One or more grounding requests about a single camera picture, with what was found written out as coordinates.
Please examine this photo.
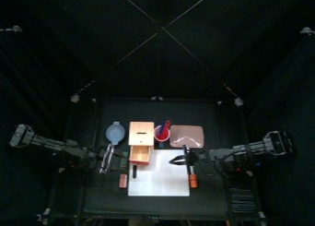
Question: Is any wooden box with slot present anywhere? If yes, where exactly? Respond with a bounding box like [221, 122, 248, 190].
[126, 121, 156, 147]

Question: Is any pink square container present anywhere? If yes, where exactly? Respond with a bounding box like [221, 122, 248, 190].
[168, 125, 205, 149]

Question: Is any wooden drawer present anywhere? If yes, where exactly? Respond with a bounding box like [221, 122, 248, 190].
[128, 145, 152, 166]

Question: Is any salmon sushi toy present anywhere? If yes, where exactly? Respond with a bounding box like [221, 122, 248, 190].
[117, 173, 128, 189]

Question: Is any orange toy carrot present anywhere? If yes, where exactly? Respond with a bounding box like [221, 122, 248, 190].
[188, 172, 198, 189]

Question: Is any pink cup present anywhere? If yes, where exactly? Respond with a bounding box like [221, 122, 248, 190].
[152, 125, 170, 143]

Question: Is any black printed label sheet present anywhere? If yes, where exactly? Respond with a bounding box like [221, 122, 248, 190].
[228, 186, 258, 220]

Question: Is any white cutting board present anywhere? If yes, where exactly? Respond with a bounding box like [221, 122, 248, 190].
[126, 149, 192, 197]

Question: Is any light blue bowl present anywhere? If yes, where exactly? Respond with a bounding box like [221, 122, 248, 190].
[104, 121, 126, 146]

